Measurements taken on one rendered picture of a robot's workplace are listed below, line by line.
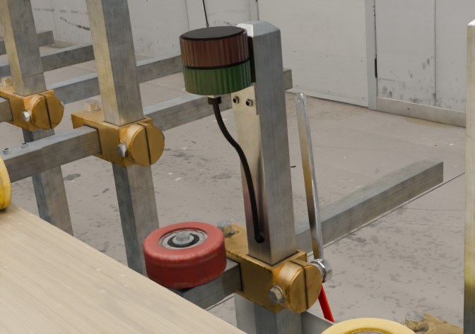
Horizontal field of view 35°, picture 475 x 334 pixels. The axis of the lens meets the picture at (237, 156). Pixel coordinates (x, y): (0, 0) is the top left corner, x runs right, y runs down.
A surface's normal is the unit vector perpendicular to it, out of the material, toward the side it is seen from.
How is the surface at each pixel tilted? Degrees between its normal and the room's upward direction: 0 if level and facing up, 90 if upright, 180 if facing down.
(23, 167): 90
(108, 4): 90
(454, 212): 0
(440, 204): 0
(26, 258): 0
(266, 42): 90
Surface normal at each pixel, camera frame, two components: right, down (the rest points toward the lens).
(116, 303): -0.09, -0.94
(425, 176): 0.66, 0.20
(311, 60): -0.75, 0.30
